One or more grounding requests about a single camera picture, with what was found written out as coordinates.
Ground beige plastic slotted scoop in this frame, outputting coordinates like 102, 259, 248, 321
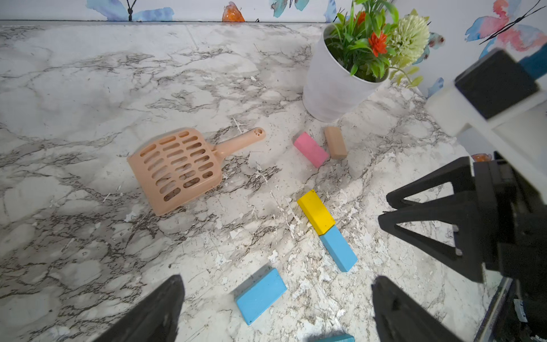
128, 128, 266, 216

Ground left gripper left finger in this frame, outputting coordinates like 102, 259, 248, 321
96, 274, 185, 342

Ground teal building block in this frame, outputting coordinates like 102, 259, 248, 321
315, 333, 355, 342

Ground tan building block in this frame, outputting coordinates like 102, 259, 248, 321
324, 126, 348, 160

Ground yellow building block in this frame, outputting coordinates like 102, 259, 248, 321
297, 190, 336, 236

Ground light blue building block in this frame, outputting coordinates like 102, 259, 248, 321
236, 269, 287, 326

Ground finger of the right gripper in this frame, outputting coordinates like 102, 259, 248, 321
386, 157, 474, 209
378, 200, 484, 283

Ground white pot artificial flowers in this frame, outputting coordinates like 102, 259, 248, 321
303, 1, 430, 123

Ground pink building block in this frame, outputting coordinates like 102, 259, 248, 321
293, 132, 329, 168

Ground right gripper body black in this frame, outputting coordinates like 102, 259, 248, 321
473, 160, 546, 341

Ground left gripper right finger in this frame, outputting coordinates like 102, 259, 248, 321
372, 276, 460, 342

